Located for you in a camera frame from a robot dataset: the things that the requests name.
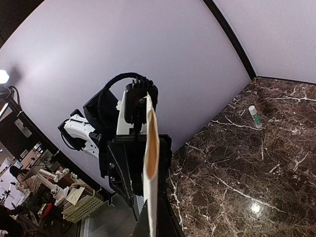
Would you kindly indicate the white perforated basket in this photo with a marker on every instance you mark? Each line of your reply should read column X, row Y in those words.
column 83, row 208

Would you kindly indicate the beige ornate letter sheet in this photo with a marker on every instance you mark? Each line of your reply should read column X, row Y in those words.
column 150, row 168

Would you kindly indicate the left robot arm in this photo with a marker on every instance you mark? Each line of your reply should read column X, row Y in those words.
column 115, row 133

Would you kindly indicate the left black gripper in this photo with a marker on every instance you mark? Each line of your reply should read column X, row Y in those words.
column 122, row 160

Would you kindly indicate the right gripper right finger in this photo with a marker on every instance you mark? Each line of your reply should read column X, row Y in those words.
column 167, row 223

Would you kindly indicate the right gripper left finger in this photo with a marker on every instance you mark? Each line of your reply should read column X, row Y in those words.
column 142, row 228

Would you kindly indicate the white green glue stick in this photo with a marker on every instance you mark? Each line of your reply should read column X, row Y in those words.
column 255, row 116

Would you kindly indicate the right black corner post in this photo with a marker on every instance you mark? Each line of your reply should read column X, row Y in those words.
column 231, row 36

